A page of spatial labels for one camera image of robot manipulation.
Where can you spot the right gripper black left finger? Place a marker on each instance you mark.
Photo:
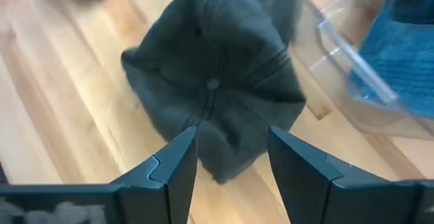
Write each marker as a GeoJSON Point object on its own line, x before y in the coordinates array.
{"type": "Point", "coordinates": [169, 190]}

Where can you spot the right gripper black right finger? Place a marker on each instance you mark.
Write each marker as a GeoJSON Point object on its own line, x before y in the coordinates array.
{"type": "Point", "coordinates": [305, 190]}

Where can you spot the charcoal grey baseball cap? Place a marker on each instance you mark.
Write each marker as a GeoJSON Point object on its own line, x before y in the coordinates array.
{"type": "Point", "coordinates": [217, 81]}

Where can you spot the blue denim hat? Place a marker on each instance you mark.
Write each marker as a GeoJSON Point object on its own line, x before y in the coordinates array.
{"type": "Point", "coordinates": [400, 54]}

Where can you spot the clear plastic bin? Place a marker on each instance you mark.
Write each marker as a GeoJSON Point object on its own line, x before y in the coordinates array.
{"type": "Point", "coordinates": [349, 64]}

